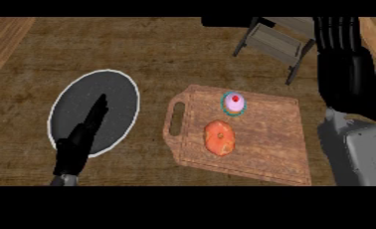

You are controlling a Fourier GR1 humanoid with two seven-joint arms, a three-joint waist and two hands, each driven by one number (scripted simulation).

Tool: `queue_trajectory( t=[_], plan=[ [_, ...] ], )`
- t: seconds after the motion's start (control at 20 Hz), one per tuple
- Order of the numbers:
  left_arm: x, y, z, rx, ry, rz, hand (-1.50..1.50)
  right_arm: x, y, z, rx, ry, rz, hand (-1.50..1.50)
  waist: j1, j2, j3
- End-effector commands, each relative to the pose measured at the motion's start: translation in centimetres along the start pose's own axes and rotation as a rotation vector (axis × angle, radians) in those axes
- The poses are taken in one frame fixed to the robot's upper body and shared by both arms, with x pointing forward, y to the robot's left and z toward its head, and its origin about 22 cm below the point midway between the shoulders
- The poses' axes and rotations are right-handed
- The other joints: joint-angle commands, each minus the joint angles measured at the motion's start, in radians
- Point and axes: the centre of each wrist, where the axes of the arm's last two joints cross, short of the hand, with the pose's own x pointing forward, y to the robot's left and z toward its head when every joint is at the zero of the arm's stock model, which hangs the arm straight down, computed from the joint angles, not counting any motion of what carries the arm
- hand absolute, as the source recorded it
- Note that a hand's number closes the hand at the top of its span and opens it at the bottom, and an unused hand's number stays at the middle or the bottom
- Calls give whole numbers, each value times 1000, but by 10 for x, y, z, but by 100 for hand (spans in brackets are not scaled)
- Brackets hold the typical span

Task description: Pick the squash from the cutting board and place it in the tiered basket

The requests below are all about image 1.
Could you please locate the pink frosted cupcake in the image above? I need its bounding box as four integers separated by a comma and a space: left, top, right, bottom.
220, 91, 248, 117

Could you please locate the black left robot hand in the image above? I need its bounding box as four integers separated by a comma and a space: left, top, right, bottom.
52, 93, 112, 177

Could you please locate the brown wooden cutting board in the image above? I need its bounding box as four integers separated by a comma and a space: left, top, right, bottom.
162, 84, 313, 186

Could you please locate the orange squash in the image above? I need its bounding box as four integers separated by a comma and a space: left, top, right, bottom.
202, 119, 236, 157

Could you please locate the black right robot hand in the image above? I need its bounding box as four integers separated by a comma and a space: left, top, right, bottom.
311, 16, 376, 121

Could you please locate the dark plate with white rim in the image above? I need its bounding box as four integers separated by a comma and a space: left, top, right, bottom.
46, 69, 143, 158

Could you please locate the black tiered wire basket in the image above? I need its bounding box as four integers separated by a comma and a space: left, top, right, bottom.
231, 16, 317, 87

